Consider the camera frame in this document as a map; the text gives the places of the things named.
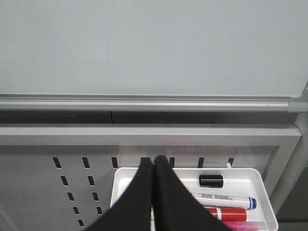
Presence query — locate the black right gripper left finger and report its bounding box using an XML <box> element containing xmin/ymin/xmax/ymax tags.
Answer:
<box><xmin>85</xmin><ymin>158</ymin><xmax>154</xmax><ymax>231</ymax></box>

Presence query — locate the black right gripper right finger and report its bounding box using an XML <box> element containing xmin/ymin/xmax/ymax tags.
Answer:
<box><xmin>153</xmin><ymin>155</ymin><xmax>231</xmax><ymax>231</ymax></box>

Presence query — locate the white whiteboard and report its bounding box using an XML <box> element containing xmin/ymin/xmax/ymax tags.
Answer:
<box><xmin>0</xmin><ymin>0</ymin><xmax>308</xmax><ymax>113</ymax></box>

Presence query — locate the blue capped white marker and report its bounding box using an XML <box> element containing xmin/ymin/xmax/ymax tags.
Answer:
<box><xmin>192</xmin><ymin>193</ymin><xmax>257</xmax><ymax>210</ymax></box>

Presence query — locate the red marker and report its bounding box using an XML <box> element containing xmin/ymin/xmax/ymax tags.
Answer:
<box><xmin>206</xmin><ymin>207</ymin><xmax>247</xmax><ymax>221</ymax></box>

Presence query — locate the black marker cap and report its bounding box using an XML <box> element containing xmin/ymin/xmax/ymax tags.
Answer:
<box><xmin>199</xmin><ymin>175</ymin><xmax>224</xmax><ymax>188</ymax></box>

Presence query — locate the pink marker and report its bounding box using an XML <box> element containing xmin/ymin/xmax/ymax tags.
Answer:
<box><xmin>223</xmin><ymin>221</ymin><xmax>267</xmax><ymax>231</ymax></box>

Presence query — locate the white plastic marker tray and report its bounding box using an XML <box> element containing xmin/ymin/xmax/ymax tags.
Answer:
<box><xmin>109</xmin><ymin>167</ymin><xmax>279</xmax><ymax>231</ymax></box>

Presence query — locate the grey slotted stand frame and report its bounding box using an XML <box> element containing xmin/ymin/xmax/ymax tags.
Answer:
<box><xmin>0</xmin><ymin>85</ymin><xmax>308</xmax><ymax>231</ymax></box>

